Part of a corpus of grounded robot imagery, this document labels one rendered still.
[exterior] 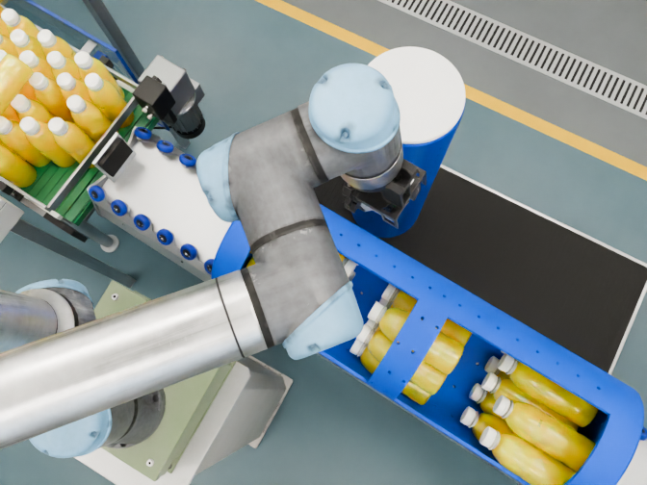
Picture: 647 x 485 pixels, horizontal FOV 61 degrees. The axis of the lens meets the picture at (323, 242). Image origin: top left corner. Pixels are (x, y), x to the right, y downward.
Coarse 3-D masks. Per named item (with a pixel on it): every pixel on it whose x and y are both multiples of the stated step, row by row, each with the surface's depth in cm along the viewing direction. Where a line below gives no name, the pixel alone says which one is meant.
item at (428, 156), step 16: (416, 144) 138; (432, 144) 139; (448, 144) 150; (416, 160) 147; (432, 160) 151; (432, 176) 169; (416, 208) 194; (368, 224) 212; (384, 224) 204; (400, 224) 206
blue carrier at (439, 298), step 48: (240, 240) 112; (336, 240) 112; (384, 288) 133; (432, 288) 110; (432, 336) 105; (480, 336) 106; (528, 336) 109; (384, 384) 110; (480, 384) 129; (576, 384) 103; (624, 384) 109; (624, 432) 100; (576, 480) 101
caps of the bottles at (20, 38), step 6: (6, 12) 143; (12, 12) 143; (6, 18) 143; (12, 18) 143; (18, 18) 145; (12, 24) 144; (18, 30) 142; (0, 36) 143; (12, 36) 141; (18, 36) 141; (24, 36) 141; (18, 42) 141; (24, 42) 142; (0, 54) 140; (0, 60) 140
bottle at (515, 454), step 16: (496, 448) 110; (512, 448) 109; (528, 448) 109; (512, 464) 108; (528, 464) 108; (544, 464) 108; (560, 464) 109; (528, 480) 109; (544, 480) 107; (560, 480) 107
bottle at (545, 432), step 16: (512, 400) 112; (512, 416) 110; (528, 416) 108; (544, 416) 109; (528, 432) 108; (544, 432) 107; (560, 432) 107; (576, 432) 109; (544, 448) 108; (560, 448) 107; (576, 448) 106; (592, 448) 107; (576, 464) 107
